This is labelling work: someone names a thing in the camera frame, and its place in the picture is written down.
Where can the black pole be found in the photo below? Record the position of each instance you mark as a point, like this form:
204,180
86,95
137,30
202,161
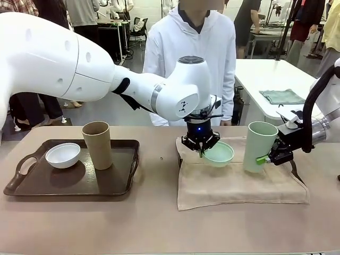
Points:
284,32

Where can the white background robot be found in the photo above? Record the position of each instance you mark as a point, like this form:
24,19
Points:
111,8

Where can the white bowl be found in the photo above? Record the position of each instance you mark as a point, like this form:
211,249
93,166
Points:
62,156

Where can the person in yellow shirt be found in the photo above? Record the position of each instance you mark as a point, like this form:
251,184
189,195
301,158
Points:
332,26

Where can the desk with white legs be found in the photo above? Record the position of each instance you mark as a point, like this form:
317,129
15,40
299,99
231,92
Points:
111,40

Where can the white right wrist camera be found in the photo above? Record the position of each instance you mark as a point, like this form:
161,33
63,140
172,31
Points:
288,117

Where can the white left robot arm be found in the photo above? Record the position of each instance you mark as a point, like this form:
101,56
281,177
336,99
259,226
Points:
79,66

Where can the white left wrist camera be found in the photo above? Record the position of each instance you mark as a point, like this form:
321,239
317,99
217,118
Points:
217,103

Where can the person in dark red top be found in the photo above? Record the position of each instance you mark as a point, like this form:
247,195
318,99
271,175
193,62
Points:
305,21

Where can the person in white hooded coat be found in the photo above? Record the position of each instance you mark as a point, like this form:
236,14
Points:
164,47

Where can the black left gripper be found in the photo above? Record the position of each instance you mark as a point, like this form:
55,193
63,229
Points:
199,130

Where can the person in plaid shirt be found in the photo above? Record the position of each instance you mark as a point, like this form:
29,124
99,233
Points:
18,5

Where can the white side table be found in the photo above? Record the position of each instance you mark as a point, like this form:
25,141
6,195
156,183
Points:
279,77

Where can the tall brown cup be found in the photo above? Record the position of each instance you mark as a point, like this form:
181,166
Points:
101,154

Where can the person's right forearm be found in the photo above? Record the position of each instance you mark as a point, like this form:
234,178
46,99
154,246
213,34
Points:
159,119

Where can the person's left hand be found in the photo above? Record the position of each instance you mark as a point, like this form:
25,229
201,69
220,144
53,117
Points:
225,123

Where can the black office chair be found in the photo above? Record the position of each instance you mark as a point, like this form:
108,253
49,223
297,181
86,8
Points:
139,26

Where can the person in grey shirt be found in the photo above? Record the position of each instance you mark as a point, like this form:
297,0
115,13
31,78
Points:
82,12

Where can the person in black T-shirt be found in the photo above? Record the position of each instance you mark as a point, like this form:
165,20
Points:
247,26

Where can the dark brown serving tray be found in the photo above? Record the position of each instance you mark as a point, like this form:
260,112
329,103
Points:
117,178
180,162

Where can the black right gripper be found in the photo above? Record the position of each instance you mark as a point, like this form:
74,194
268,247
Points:
290,135

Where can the person's left forearm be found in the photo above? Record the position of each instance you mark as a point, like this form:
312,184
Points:
228,101

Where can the pale green bowl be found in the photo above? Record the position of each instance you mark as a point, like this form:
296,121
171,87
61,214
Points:
220,156

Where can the tall pale green cup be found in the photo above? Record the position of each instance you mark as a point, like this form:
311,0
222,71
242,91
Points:
255,146

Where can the green cloth mat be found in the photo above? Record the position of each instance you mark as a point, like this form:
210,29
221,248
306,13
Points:
281,96

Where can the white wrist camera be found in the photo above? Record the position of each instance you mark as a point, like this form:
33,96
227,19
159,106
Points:
288,117
217,103

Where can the grey workbench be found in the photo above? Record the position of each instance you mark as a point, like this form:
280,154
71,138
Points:
268,34

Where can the beige cloth mat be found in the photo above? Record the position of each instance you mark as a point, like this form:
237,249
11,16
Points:
225,188

